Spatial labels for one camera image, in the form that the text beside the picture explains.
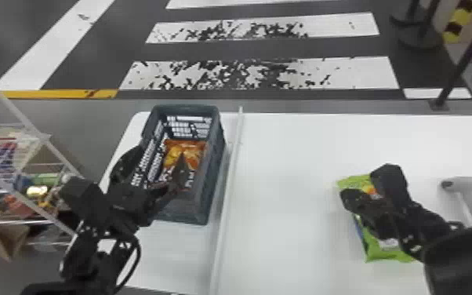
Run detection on green snack packet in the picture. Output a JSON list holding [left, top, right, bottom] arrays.
[[336, 173, 416, 264]]

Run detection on white wire rack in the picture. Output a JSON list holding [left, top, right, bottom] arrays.
[[0, 61, 84, 263]]

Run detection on green basket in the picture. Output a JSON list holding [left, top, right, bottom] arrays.
[[134, 104, 227, 226]]

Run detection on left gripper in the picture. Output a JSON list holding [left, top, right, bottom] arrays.
[[109, 144, 196, 228]]

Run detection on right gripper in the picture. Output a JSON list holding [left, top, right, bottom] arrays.
[[339, 188, 424, 247]]

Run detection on cardboard box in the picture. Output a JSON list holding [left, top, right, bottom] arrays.
[[0, 202, 32, 263]]

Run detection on black cable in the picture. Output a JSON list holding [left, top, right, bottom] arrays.
[[111, 234, 142, 291]]

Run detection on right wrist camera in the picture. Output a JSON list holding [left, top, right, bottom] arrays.
[[369, 163, 411, 207]]

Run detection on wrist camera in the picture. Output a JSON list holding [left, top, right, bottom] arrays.
[[58, 176, 113, 234], [369, 163, 411, 207]]

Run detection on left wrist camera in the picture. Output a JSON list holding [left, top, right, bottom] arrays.
[[58, 176, 113, 234]]

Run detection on yellow black striped post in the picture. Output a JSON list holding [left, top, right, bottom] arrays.
[[441, 0, 472, 45]]

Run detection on orange snack packet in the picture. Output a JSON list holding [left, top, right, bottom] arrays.
[[159, 138, 207, 191]]

